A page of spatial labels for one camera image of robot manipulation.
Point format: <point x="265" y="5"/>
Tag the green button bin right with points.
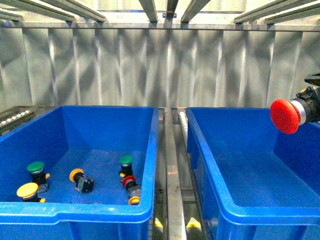
<point x="126" y="166"/>

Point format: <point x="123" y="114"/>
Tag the red button bin right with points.
<point x="132" y="187"/>

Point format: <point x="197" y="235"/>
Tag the orange button bin centre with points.
<point x="83" y="182"/>

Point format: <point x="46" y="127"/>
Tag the red mushroom push button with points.
<point x="288" y="115"/>

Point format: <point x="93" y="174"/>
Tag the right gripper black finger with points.
<point x="313" y="79"/>

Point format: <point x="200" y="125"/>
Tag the right blue plastic bin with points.
<point x="252" y="181"/>

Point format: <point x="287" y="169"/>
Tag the left blue plastic bin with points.
<point x="91" y="138"/>

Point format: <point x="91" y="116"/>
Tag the yellow mushroom push button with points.
<point x="29" y="193"/>

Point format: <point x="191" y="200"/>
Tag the blue plastic bin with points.
<point x="91" y="138"/>
<point x="252" y="181"/>

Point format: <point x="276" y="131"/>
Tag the yellow button near bin corner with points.
<point x="133" y="201"/>

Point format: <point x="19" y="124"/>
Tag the green button far left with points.
<point x="38" y="176"/>

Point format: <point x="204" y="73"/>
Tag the metal centre divider rail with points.
<point x="176" y="229"/>

